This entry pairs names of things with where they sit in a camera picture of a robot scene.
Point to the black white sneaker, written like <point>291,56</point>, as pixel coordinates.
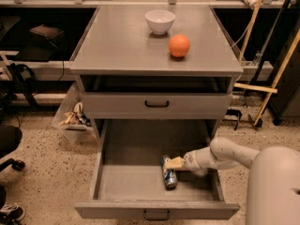
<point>12,212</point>

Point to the closed grey drawer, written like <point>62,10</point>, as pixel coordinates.
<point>131,105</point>

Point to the grey drawer cabinet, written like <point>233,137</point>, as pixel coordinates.
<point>120,54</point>

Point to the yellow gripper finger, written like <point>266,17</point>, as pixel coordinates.
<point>176,163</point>

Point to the black drawer handle lower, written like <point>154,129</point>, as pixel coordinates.
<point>152,215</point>

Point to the open grey drawer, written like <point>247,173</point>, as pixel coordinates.
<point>128,177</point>

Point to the blue silver redbull can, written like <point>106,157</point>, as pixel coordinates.
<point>169,176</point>

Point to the dark box on shelf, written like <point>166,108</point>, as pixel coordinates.
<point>43,31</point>

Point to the white bowl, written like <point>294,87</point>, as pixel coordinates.
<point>159,21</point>

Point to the black drawer handle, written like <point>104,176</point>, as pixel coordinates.
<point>152,215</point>
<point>149,104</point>

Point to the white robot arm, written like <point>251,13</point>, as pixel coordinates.
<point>273,184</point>

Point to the orange fruit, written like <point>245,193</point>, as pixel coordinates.
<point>179,46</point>

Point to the clear plastic bin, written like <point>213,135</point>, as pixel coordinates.
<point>70,119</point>

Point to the black office chair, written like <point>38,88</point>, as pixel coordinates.
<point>10,138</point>

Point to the black drawer handle upper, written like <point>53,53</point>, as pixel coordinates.
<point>149,104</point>

